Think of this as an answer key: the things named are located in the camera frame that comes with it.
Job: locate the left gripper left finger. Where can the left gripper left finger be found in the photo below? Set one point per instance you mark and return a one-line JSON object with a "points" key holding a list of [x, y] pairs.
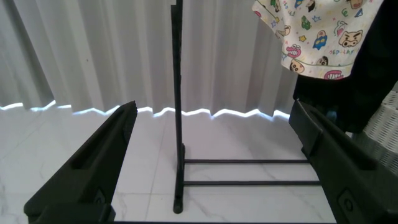
{"points": [[90, 177]]}

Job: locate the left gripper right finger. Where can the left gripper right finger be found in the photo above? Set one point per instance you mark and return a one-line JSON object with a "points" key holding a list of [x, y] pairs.
{"points": [[351, 180]]}

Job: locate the black garment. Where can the black garment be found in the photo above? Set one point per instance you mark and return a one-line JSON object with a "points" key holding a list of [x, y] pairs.
{"points": [[373, 77]]}

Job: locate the cream printed garment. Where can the cream printed garment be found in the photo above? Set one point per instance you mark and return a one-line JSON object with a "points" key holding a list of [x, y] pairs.
{"points": [[317, 37]]}

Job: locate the white laundry basket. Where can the white laundry basket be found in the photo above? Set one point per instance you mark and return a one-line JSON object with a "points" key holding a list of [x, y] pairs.
{"points": [[384, 130]]}

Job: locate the black clothes rack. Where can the black clothes rack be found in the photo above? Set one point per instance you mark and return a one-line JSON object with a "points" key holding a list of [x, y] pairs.
{"points": [[178, 93]]}

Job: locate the white curtain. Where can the white curtain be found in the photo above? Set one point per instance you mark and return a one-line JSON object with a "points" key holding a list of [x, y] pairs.
{"points": [[93, 46]]}

